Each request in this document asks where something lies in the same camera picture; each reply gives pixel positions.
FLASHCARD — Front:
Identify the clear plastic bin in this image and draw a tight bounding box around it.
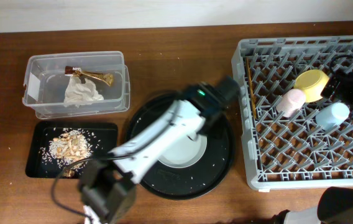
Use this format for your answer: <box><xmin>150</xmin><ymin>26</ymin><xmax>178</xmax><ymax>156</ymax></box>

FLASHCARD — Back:
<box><xmin>22</xmin><ymin>51</ymin><xmax>131</xmax><ymax>119</ymax></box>

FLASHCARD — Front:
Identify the blue cup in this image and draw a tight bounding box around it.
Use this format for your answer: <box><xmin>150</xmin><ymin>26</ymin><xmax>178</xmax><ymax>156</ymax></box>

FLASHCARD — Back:
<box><xmin>315</xmin><ymin>103</ymin><xmax>350</xmax><ymax>130</ymax></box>

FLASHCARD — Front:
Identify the round black serving tray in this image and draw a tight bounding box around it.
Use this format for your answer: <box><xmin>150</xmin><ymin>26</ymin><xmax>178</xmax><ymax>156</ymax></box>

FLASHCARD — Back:
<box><xmin>125</xmin><ymin>91</ymin><xmax>236</xmax><ymax>200</ymax></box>

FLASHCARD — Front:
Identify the gold coffee sachet wrapper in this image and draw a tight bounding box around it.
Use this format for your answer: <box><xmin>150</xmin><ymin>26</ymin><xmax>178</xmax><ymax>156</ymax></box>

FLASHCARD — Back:
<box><xmin>65</xmin><ymin>66</ymin><xmax>114</xmax><ymax>86</ymax></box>

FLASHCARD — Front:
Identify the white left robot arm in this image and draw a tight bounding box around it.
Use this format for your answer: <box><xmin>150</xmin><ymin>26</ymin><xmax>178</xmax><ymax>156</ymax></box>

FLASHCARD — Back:
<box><xmin>78</xmin><ymin>77</ymin><xmax>240</xmax><ymax>223</ymax></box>

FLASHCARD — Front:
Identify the yellow bowl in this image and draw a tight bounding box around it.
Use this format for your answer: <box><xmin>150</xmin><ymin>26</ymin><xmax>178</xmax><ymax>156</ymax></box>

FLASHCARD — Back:
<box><xmin>293</xmin><ymin>70</ymin><xmax>329</xmax><ymax>103</ymax></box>

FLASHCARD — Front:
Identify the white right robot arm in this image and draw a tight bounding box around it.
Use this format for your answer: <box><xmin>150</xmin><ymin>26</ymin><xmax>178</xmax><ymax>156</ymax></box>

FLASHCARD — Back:
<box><xmin>270</xmin><ymin>72</ymin><xmax>353</xmax><ymax>223</ymax></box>

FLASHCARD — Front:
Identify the grey dishwasher rack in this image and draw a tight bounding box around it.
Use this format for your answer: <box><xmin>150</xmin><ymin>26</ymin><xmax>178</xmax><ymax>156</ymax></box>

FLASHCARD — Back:
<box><xmin>232</xmin><ymin>35</ymin><xmax>353</xmax><ymax>191</ymax></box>

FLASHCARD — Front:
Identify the large white tissue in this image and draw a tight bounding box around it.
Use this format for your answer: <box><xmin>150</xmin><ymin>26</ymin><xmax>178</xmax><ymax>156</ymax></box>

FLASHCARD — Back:
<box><xmin>64</xmin><ymin>77</ymin><xmax>104</xmax><ymax>108</ymax></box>

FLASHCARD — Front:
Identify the pink cup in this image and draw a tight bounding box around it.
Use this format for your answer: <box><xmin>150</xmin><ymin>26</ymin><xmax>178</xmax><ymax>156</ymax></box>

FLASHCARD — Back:
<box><xmin>276</xmin><ymin>88</ymin><xmax>306</xmax><ymax>118</ymax></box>

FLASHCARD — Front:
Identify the food scraps and rice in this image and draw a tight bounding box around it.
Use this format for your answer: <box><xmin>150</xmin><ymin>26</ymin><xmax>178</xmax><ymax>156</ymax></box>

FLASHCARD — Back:
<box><xmin>38</xmin><ymin>128</ymin><xmax>103</xmax><ymax>178</ymax></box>

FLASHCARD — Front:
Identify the grey plate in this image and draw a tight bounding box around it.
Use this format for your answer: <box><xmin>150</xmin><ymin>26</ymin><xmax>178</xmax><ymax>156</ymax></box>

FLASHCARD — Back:
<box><xmin>158</xmin><ymin>135</ymin><xmax>207</xmax><ymax>169</ymax></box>

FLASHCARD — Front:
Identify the black rectangular tray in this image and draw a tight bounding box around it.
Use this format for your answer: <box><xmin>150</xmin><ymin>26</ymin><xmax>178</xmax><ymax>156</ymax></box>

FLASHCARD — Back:
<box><xmin>25</xmin><ymin>121</ymin><xmax>117</xmax><ymax>178</ymax></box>

